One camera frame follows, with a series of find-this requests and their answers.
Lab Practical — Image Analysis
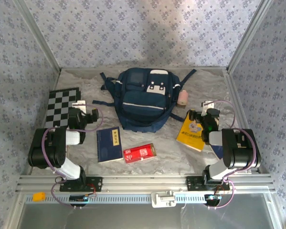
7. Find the dark blue flat book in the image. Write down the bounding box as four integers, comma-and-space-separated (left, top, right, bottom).
209, 143, 223, 160

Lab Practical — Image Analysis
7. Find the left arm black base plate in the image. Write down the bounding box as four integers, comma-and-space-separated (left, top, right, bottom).
59, 177, 103, 192

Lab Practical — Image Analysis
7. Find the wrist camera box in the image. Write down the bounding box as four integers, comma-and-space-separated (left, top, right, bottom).
201, 100, 216, 114
72, 100, 87, 115

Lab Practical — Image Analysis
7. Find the small circuit board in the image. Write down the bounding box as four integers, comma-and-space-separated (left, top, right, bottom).
69, 194, 89, 207
204, 194, 222, 206

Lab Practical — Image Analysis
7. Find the yellow book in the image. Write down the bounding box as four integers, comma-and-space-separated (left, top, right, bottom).
176, 112, 205, 152

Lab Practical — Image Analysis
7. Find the white plastic latch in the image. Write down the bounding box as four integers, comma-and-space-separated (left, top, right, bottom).
151, 190, 177, 208

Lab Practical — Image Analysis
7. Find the aluminium frame post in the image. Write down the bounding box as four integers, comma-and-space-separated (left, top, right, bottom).
12, 0, 62, 73
225, 0, 277, 72

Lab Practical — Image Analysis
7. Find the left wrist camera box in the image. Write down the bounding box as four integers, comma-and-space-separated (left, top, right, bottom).
72, 100, 87, 115

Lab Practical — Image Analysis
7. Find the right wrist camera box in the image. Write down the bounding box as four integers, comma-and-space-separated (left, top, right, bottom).
201, 100, 216, 114

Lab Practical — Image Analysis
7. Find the grey metal panel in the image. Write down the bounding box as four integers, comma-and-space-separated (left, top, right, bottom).
21, 204, 277, 229

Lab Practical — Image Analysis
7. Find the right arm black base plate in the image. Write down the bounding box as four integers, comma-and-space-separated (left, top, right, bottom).
186, 176, 230, 191

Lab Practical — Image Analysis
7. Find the navy blue backpack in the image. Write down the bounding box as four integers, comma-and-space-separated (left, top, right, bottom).
92, 67, 197, 134

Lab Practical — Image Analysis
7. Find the grey slotted cable duct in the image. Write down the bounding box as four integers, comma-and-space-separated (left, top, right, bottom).
24, 193, 229, 205

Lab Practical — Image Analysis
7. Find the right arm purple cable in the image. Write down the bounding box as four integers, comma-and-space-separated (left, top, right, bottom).
206, 100, 257, 210

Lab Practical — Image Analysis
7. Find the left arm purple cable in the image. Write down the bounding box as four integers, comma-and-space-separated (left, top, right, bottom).
42, 108, 104, 210

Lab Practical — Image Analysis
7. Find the black grey chessboard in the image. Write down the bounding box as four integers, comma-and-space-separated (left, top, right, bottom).
45, 87, 83, 128

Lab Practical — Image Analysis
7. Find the aluminium front rail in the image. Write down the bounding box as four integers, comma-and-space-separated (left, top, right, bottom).
15, 174, 276, 193

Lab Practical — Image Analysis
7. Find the red rectangular box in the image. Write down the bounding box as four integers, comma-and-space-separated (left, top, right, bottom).
123, 143, 157, 164

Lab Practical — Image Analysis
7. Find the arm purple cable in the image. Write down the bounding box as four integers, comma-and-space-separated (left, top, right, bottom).
42, 108, 104, 210
206, 100, 257, 210

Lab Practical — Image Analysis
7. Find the navy blue book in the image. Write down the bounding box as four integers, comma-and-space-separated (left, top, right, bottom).
96, 126, 124, 164

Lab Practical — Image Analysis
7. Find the aluminium side rail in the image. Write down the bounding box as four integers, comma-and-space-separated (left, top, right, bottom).
223, 68, 270, 175
21, 68, 62, 176

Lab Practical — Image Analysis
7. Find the pink thread spool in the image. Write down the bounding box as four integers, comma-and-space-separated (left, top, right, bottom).
177, 90, 189, 107

